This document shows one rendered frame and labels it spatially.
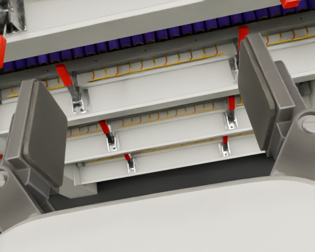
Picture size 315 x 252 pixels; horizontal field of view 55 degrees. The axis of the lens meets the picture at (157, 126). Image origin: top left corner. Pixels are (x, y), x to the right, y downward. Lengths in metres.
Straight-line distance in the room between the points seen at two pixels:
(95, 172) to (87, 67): 0.46
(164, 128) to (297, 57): 0.31
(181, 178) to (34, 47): 0.74
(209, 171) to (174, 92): 0.56
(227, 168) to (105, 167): 0.40
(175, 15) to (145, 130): 0.39
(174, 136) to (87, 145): 0.20
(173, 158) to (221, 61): 0.43
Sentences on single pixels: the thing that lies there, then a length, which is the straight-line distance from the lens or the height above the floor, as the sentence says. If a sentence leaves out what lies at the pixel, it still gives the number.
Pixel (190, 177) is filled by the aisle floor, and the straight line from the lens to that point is 1.02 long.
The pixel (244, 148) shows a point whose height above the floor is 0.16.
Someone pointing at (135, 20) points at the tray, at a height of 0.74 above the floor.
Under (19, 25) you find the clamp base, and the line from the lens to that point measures 0.36.
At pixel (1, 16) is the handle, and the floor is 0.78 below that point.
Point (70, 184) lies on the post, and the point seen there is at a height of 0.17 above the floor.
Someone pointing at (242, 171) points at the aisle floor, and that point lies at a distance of 1.03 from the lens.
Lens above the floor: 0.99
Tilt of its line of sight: 66 degrees down
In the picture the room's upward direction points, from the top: 20 degrees counter-clockwise
